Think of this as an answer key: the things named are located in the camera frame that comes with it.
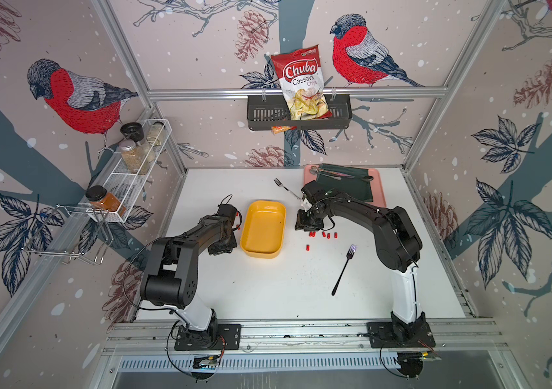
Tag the black wall basket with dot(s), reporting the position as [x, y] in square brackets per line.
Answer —
[264, 113]

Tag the red Chuba chips bag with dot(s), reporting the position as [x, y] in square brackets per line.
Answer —
[302, 83]

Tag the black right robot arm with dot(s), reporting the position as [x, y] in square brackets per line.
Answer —
[397, 245]

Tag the dark spoon on cloth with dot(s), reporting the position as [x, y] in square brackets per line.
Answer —
[338, 176]

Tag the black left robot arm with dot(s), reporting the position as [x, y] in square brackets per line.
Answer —
[170, 278]

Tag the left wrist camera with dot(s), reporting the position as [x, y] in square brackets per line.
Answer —
[231, 214]

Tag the silver lid spice jar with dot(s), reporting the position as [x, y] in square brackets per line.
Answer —
[134, 157]

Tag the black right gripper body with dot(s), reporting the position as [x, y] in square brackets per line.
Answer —
[307, 220]

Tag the yellow plastic storage tray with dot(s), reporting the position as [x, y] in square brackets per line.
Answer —
[263, 230]

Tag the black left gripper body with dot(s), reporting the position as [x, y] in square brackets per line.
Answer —
[227, 245]

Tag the orange spice jar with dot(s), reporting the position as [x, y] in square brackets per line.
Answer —
[100, 198]

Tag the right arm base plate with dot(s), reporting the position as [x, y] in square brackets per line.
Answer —
[386, 334]

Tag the purple black fork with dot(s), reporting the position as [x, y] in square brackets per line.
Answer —
[349, 256]

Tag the pink plastic tray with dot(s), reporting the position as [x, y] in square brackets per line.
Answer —
[375, 185]

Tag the black lid spice jar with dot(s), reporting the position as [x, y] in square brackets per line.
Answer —
[133, 131]

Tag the silver fork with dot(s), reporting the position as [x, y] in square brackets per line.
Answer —
[279, 184]

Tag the white wire spice rack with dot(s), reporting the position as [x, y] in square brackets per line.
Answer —
[129, 187]

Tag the dark green cloth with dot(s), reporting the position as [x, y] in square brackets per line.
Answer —
[356, 188]

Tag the chrome wire rack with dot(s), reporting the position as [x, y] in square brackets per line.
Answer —
[86, 236]

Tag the clear spice jar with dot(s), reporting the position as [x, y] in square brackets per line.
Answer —
[156, 135]

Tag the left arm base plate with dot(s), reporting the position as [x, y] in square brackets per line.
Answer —
[222, 337]

